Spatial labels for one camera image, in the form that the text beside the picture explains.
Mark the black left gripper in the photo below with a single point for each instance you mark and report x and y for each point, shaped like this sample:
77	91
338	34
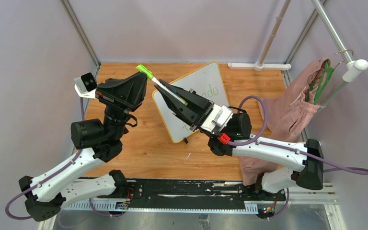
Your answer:
125	95

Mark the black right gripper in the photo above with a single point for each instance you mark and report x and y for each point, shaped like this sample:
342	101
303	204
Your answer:
196	110

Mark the yellow framed whiteboard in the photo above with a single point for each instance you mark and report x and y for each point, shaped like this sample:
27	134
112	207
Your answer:
207	82

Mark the green marker cap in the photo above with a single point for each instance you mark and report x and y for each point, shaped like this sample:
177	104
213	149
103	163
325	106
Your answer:
142	68

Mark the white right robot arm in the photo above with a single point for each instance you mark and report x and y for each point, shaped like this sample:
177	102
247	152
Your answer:
229	131

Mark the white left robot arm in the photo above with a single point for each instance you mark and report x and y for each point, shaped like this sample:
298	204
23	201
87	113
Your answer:
97	141

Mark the white rack base foot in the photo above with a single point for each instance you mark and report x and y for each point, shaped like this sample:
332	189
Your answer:
259	67

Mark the pink cloth garment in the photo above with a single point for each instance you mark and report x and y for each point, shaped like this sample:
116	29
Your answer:
289	114

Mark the green clothes hanger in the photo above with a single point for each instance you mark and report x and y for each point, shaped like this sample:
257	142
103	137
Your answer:
319	82

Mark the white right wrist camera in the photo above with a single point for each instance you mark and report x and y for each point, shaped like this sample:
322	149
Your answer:
216	120

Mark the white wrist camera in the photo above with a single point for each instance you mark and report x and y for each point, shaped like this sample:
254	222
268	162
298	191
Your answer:
216	120
85	86

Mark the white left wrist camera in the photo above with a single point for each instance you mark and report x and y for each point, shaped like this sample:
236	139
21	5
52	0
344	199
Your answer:
85	86

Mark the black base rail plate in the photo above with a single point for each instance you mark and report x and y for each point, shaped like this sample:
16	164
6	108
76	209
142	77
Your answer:
194	195

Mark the silver clothes rail pole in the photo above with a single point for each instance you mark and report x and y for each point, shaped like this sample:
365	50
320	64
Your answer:
354	67

